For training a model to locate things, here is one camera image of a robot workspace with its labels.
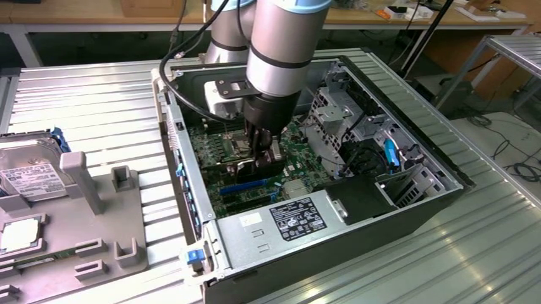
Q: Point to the CPU socket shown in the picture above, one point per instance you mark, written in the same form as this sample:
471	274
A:
236	145

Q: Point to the silver power supply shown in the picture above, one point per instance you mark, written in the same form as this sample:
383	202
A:
253	234

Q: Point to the long black expansion slot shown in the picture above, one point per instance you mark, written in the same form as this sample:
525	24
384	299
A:
248	204

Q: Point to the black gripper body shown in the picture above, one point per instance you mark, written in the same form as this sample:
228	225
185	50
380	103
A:
269	109

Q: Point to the silver CPU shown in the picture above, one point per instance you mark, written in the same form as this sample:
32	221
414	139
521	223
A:
16	234

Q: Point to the wooden desk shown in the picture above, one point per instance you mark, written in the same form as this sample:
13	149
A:
359	17

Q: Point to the black stand pole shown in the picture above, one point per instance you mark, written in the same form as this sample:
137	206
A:
427	33

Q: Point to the black equipment box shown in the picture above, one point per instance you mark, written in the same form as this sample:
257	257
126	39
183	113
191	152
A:
443	92

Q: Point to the metal frame table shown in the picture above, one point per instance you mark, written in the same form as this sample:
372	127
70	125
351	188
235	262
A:
515	47

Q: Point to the green motherboard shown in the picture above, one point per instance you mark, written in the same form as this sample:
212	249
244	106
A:
304	158

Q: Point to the orange and white box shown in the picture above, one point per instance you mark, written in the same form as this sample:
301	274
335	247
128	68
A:
382	13

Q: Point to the black open PC case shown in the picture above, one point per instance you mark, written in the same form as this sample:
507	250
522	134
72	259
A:
379	237

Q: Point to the silver chipset heatsink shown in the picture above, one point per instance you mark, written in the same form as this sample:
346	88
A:
297	187

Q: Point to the green graphics card black cooler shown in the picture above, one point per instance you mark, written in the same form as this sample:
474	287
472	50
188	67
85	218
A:
257	172

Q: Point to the silver drive cage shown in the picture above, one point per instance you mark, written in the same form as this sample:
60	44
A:
328	114

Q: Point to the white flat package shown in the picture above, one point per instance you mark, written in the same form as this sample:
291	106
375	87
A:
476	14

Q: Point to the silver perforated disk bay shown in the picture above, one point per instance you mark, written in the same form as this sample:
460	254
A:
415	187

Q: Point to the silver hard disk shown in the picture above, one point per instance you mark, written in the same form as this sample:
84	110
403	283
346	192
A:
29	158

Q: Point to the blue disk bracket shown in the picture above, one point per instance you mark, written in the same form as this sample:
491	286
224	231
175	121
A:
58	139

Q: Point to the blue case latch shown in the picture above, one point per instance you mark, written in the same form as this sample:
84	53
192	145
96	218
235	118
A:
195	256

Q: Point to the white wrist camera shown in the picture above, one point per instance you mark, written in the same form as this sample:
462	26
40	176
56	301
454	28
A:
219	104

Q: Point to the green RAM stick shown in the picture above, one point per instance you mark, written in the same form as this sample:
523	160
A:
54	255

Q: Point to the black RAM slot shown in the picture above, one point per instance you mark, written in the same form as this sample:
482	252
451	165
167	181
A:
219	127

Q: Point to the grey parts rack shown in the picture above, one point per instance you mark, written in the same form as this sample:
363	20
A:
62	228

